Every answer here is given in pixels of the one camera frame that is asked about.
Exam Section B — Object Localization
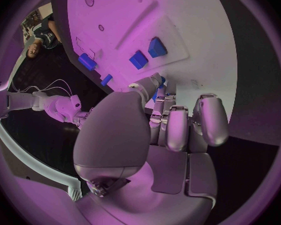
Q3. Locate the blue gear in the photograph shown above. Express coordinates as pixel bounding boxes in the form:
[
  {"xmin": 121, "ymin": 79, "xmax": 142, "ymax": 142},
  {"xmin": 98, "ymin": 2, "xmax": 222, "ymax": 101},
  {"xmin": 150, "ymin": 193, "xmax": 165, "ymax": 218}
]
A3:
[{"xmin": 151, "ymin": 76, "xmax": 177, "ymax": 102}]

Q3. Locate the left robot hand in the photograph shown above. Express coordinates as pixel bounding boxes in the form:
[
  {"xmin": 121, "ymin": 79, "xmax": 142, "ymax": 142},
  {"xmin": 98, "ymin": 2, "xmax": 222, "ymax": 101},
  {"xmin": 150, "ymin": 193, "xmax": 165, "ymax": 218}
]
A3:
[{"xmin": 73, "ymin": 72, "xmax": 230, "ymax": 225}]

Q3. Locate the person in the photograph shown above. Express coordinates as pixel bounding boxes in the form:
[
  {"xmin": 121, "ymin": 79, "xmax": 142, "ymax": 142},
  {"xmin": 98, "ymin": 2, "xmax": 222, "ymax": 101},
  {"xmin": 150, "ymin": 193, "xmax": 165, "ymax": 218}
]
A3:
[{"xmin": 24, "ymin": 14, "xmax": 63, "ymax": 59}]

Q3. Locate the large blue block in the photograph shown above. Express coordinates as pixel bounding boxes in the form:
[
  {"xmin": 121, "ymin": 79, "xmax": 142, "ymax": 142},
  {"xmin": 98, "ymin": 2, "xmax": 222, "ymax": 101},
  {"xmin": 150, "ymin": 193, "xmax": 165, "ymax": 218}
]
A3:
[{"xmin": 147, "ymin": 36, "xmax": 168, "ymax": 59}]

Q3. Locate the small blue cylinder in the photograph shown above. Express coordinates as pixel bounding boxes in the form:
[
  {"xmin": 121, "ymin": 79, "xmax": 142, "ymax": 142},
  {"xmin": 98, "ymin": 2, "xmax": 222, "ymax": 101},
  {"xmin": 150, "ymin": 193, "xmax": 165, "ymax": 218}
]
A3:
[{"xmin": 99, "ymin": 73, "xmax": 114, "ymax": 87}]

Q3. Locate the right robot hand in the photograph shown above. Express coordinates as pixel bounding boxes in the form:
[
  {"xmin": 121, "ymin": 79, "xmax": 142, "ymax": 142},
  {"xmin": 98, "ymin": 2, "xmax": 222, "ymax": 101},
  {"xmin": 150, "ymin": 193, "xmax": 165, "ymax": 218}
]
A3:
[{"xmin": 74, "ymin": 106, "xmax": 95, "ymax": 131}]

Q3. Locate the white cable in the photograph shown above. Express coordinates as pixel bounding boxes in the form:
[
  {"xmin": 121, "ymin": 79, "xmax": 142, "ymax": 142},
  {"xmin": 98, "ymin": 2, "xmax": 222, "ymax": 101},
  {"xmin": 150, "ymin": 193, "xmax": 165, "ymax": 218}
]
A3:
[
  {"xmin": 24, "ymin": 85, "xmax": 73, "ymax": 97},
  {"xmin": 17, "ymin": 78, "xmax": 73, "ymax": 98}
]

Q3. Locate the small blue block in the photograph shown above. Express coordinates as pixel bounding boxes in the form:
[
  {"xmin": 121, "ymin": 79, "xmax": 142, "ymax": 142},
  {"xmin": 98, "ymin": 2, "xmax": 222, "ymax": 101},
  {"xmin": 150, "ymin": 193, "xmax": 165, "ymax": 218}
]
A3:
[{"xmin": 128, "ymin": 49, "xmax": 150, "ymax": 71}]

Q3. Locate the white task board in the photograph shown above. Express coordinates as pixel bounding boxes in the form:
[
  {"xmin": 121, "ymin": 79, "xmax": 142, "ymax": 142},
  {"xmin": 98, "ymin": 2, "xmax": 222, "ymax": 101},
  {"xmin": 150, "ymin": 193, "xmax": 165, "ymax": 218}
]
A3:
[{"xmin": 49, "ymin": 0, "xmax": 238, "ymax": 125}]

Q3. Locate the thick blue cylinder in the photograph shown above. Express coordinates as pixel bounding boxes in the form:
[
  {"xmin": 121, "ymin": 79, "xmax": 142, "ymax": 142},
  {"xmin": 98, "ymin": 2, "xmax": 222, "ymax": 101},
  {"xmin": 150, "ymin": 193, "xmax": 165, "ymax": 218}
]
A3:
[{"xmin": 77, "ymin": 52, "xmax": 98, "ymax": 72}]

